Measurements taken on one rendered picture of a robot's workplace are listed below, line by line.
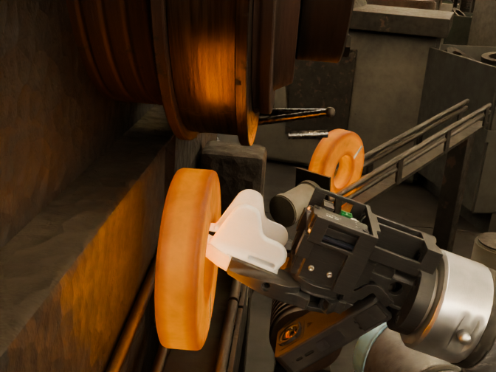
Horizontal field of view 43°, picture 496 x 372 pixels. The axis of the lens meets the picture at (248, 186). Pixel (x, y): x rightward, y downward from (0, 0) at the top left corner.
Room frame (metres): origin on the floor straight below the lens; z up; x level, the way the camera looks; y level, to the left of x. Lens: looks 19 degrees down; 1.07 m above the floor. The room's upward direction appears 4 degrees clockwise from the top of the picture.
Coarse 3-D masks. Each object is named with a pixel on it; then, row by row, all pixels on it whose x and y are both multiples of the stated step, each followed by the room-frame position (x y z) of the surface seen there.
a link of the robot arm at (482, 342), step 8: (488, 328) 0.45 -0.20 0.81; (488, 336) 0.44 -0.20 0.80; (480, 344) 0.44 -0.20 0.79; (488, 344) 0.44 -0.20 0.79; (472, 352) 0.45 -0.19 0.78; (480, 352) 0.44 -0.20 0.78; (488, 352) 0.44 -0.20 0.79; (464, 360) 0.45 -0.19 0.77; (472, 360) 0.45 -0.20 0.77; (480, 360) 0.45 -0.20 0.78; (488, 360) 0.44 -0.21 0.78; (464, 368) 0.47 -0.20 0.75; (472, 368) 0.46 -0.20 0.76; (480, 368) 0.45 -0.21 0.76; (488, 368) 0.45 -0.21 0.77
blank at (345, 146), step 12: (336, 132) 1.15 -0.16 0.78; (348, 132) 1.16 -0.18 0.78; (324, 144) 1.12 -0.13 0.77; (336, 144) 1.12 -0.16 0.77; (348, 144) 1.16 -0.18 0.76; (360, 144) 1.19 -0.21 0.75; (312, 156) 1.12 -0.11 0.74; (324, 156) 1.10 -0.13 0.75; (336, 156) 1.12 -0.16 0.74; (348, 156) 1.17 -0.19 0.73; (360, 156) 1.20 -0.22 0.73; (312, 168) 1.11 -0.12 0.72; (324, 168) 1.10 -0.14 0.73; (348, 168) 1.18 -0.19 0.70; (360, 168) 1.20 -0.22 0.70; (336, 180) 1.18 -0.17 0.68; (348, 180) 1.17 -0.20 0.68; (336, 192) 1.14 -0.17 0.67
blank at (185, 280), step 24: (192, 168) 0.52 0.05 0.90; (168, 192) 0.47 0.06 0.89; (192, 192) 0.47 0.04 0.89; (216, 192) 0.53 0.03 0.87; (168, 216) 0.45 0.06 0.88; (192, 216) 0.45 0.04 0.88; (216, 216) 0.54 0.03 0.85; (168, 240) 0.44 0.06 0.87; (192, 240) 0.44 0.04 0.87; (168, 264) 0.43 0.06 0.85; (192, 264) 0.43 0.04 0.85; (168, 288) 0.42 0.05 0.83; (192, 288) 0.42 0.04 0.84; (168, 312) 0.42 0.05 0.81; (192, 312) 0.42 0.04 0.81; (168, 336) 0.43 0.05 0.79; (192, 336) 0.43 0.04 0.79
